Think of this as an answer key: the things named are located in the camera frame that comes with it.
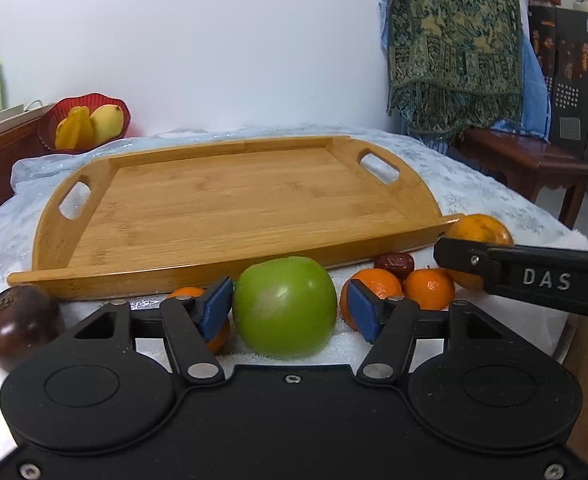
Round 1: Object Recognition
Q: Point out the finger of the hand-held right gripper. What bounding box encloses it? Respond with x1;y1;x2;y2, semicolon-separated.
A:
433;236;492;293

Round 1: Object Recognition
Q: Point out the dark purple round fruit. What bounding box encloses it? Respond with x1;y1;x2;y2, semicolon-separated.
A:
0;284;66;372

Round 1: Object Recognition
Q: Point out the wooden tray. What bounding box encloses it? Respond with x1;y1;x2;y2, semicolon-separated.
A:
6;135;467;301

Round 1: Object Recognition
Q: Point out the white towel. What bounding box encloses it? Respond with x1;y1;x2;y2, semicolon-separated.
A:
0;240;588;463

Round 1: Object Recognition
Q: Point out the red date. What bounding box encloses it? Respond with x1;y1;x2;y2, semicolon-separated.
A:
373;252;416;279

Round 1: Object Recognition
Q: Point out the red fruit bowl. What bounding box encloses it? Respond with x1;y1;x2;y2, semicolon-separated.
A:
37;92;133;154

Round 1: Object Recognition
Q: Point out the wooden side table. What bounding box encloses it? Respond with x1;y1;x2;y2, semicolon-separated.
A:
452;126;588;229

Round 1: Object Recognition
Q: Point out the blue cloth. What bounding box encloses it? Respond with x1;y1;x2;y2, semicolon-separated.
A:
491;20;553;142

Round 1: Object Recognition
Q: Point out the yellow mango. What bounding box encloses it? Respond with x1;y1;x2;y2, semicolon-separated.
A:
89;104;128;146

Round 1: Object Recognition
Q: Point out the large orange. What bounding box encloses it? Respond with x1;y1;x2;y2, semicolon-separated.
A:
444;214;515;291

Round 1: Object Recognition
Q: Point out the green apple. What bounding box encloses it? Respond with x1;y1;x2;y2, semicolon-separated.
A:
232;256;338;359

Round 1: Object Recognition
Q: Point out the yellow starfruit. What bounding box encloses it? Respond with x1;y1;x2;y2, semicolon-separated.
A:
54;106;97;151

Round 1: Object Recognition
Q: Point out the small mandarin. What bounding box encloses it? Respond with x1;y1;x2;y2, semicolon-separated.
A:
168;286;232;354
404;267;456;311
340;268;405;332

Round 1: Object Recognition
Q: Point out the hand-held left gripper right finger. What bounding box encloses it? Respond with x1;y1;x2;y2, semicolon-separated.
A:
346;279;524;386

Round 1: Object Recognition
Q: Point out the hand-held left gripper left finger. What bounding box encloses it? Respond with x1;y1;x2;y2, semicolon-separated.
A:
60;276;235;386

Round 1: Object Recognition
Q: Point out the green patterned cloth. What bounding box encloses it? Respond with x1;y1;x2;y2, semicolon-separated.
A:
384;0;525;134

